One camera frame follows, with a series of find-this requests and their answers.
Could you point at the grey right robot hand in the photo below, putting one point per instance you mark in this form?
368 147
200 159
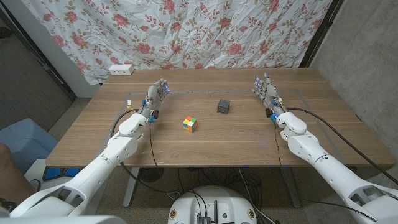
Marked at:
270 93

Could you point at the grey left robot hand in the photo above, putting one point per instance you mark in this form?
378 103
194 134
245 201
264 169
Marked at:
154 96

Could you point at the multicoloured Rubik's cube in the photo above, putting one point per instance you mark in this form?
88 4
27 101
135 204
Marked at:
190 124

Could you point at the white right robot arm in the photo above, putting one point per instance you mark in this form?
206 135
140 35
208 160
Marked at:
326 168

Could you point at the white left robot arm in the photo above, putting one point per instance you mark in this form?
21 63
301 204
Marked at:
93 171

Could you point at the dark grey block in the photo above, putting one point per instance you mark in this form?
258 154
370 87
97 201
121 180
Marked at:
223 106

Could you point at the white power strip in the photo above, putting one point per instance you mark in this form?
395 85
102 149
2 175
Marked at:
121 69

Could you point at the floral backdrop cloth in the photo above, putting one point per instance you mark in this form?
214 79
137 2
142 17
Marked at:
186 31

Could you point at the black round floor fan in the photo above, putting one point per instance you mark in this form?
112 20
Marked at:
150 175

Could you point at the black backdrop stand pole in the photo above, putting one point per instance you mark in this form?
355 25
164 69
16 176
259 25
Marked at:
322 31

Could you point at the white table leg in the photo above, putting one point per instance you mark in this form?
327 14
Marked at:
130 189

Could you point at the grey table leg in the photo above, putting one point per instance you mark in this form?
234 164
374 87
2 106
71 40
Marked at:
293 193

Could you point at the white robot torso base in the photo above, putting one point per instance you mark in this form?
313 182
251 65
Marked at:
230 202

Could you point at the blue foot pedal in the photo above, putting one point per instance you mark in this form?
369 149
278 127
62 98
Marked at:
51 173

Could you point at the white floor platform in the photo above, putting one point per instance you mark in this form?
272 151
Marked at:
38 169

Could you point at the blue padded chair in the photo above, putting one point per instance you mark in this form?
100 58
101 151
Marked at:
21 143

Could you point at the grey sneaker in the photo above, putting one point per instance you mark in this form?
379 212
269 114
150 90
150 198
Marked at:
35 185

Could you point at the person's leg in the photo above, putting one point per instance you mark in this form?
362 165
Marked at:
11 177

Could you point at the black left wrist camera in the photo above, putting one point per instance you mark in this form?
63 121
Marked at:
155 114

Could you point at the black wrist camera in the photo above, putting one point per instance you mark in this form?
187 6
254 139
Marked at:
269 112
155 114

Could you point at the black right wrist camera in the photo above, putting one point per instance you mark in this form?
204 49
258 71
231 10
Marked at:
269 112

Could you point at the black wall frame bar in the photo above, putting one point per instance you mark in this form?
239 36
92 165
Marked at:
70 91

